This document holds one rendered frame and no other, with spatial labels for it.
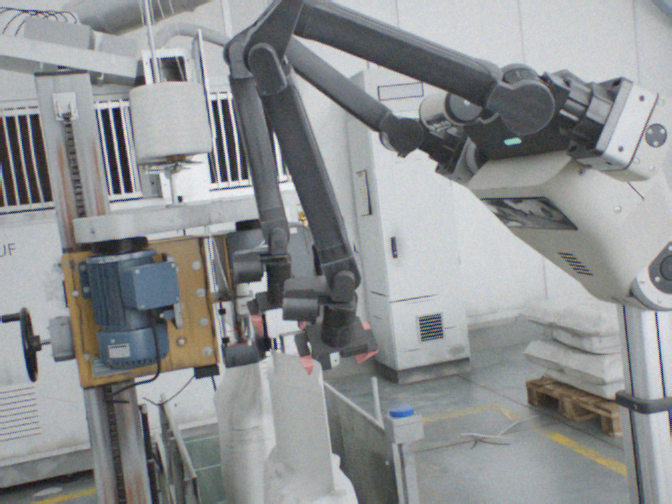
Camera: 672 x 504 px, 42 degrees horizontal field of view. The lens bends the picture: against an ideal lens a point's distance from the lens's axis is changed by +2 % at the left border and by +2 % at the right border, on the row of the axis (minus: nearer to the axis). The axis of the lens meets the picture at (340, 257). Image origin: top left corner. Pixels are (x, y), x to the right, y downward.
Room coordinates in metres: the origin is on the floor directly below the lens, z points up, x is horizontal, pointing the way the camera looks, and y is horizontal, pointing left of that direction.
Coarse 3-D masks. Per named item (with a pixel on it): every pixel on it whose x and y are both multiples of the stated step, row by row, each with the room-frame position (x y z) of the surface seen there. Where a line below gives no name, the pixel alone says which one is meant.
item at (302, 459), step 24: (288, 360) 1.96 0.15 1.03; (312, 360) 1.86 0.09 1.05; (288, 384) 1.71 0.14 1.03; (312, 384) 1.63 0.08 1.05; (288, 408) 1.72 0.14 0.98; (312, 408) 1.64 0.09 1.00; (288, 432) 1.73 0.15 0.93; (312, 432) 1.65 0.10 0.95; (288, 456) 1.74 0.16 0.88; (312, 456) 1.66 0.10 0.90; (336, 456) 1.80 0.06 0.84; (264, 480) 1.92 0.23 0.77; (288, 480) 1.76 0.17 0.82; (312, 480) 1.67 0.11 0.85; (336, 480) 1.69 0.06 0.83
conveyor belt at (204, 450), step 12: (216, 432) 3.80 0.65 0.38; (192, 444) 3.66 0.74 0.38; (204, 444) 3.64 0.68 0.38; (216, 444) 3.61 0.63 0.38; (192, 456) 3.48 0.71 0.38; (204, 456) 3.46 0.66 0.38; (216, 456) 3.44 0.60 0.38; (204, 468) 3.31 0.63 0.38; (216, 468) 3.29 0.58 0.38; (204, 480) 3.16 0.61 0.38; (216, 480) 3.14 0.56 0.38; (204, 492) 3.03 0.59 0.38; (216, 492) 3.01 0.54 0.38
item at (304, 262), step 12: (300, 228) 2.13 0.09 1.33; (228, 240) 2.08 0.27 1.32; (240, 240) 2.09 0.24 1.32; (252, 240) 2.09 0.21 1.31; (300, 240) 2.13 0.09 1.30; (312, 240) 2.13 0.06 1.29; (228, 252) 2.08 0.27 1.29; (288, 252) 2.12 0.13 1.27; (300, 252) 2.13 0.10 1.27; (312, 252) 2.13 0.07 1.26; (300, 264) 2.12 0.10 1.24; (312, 264) 2.13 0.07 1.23; (300, 276) 2.12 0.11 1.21; (312, 276) 2.13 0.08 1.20; (324, 276) 2.14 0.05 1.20; (240, 324) 2.08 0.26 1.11; (240, 336) 2.08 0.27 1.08
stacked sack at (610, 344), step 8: (544, 328) 4.89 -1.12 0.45; (552, 328) 4.79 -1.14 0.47; (560, 328) 4.70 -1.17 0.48; (552, 336) 4.81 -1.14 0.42; (560, 336) 4.69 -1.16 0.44; (568, 336) 4.60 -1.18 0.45; (576, 336) 4.50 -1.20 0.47; (584, 336) 4.43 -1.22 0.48; (608, 336) 4.38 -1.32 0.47; (616, 336) 4.38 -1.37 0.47; (568, 344) 4.62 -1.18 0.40; (576, 344) 4.52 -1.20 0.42; (584, 344) 4.41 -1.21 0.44; (592, 344) 4.36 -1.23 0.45; (600, 344) 4.35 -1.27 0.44; (608, 344) 4.36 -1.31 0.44; (616, 344) 4.36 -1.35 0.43; (592, 352) 4.36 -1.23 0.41; (600, 352) 4.35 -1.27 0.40; (608, 352) 4.36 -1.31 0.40; (616, 352) 4.37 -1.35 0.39
